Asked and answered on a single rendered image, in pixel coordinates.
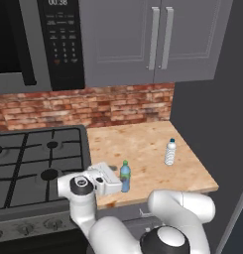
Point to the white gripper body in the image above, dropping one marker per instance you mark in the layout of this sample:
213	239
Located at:
109	182

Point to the blue bottle with green cap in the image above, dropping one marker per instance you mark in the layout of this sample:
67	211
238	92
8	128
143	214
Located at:
125	177

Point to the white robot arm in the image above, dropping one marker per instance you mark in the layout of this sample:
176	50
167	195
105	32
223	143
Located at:
108	236

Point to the dark grey fridge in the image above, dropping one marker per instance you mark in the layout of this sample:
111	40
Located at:
212	115

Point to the grey drawer front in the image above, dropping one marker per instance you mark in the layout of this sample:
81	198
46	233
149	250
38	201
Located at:
133	213

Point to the black gas hob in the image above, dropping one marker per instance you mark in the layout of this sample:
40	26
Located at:
30	165

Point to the grey cupboard door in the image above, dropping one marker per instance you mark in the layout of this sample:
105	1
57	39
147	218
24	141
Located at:
192	36
116	39

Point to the white bottle with blue cap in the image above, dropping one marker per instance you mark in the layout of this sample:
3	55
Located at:
170	154

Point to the grey and black microwave oven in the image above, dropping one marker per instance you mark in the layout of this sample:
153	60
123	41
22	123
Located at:
61	43

